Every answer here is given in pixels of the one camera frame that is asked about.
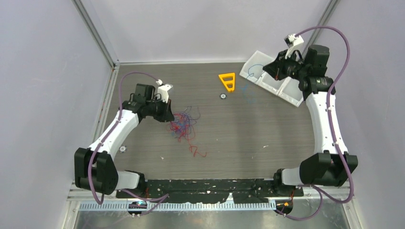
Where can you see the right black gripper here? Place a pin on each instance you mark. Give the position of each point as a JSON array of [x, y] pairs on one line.
[[276, 68]]

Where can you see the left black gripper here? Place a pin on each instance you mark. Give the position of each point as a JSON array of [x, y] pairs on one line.
[[166, 115]]

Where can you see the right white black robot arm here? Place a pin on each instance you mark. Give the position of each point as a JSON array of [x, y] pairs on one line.
[[331, 164]]

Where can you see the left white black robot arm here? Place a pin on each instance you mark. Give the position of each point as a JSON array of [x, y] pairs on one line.
[[94, 166]]

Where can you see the white three-compartment plastic tray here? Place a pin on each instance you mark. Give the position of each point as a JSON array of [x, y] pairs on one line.
[[286, 89]]

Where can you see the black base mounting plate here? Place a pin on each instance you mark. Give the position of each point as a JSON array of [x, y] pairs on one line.
[[210, 191]]

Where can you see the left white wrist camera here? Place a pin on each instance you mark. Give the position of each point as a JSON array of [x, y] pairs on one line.
[[163, 91]]

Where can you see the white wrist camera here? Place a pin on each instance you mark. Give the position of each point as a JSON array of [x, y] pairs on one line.
[[294, 43], [163, 91]]

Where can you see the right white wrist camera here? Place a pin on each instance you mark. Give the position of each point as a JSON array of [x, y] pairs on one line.
[[294, 43]]

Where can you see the yellow triangular plastic frame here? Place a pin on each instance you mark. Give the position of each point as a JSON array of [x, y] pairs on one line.
[[228, 80]]

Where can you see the aluminium front rail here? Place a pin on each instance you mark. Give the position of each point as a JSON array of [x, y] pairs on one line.
[[111, 202]]

